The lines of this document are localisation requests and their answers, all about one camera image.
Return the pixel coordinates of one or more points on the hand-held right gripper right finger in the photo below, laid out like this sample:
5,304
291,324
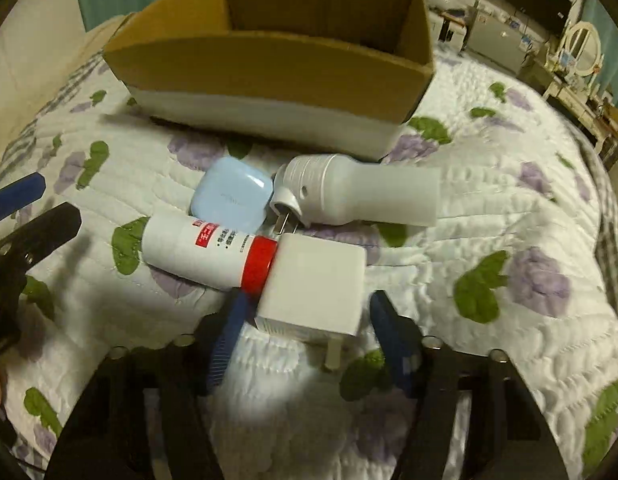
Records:
391,330

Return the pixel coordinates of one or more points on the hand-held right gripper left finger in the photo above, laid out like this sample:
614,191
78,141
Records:
224,340

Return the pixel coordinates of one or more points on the white power adapter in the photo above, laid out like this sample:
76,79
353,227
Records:
314,285

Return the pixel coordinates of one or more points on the light blue earbuds case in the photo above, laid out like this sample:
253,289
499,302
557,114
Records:
231,197

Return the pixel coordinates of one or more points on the white bottle with red cap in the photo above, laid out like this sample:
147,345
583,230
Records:
209,250

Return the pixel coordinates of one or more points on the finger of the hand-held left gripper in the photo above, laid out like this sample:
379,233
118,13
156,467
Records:
44,227
19,192

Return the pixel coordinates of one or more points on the white vanity mirror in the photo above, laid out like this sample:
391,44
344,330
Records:
581,42

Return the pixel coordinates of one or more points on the white dressing table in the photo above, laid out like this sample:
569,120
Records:
584,105

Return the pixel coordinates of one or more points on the cardboard box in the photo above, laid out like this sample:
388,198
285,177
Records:
284,60

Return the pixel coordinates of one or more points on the white plug-in flashlight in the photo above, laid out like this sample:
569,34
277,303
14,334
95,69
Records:
359,192

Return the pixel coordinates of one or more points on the grey cabinet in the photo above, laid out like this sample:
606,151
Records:
496,42

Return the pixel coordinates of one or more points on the floral quilted blanket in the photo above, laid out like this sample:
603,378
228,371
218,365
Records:
489,270

